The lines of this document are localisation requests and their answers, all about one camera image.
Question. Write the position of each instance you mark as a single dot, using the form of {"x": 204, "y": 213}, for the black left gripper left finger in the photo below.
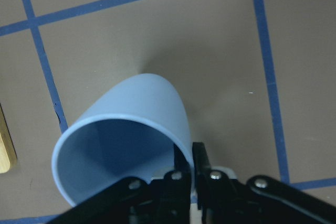
{"x": 132, "y": 200}

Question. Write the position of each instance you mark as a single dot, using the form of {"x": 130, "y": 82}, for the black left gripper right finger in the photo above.
{"x": 262, "y": 199}

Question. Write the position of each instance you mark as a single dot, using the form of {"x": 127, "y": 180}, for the light blue plastic cup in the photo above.
{"x": 131, "y": 131}

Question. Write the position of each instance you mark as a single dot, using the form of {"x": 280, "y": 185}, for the wooden cup rack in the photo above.
{"x": 8, "y": 153}

